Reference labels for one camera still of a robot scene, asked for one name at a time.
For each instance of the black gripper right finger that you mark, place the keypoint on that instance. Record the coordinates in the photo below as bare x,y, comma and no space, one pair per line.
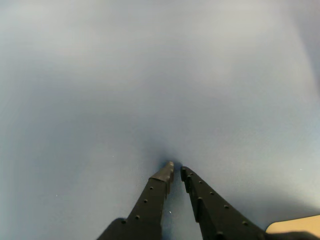
217,217

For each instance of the dark blue table mat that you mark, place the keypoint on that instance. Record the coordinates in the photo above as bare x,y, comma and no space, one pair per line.
150,75

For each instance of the gripper black left finger taped tip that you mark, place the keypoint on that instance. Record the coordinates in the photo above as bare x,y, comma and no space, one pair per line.
147,207

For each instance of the beige rounded square container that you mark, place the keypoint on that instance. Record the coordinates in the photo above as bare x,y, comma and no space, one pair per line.
295,225

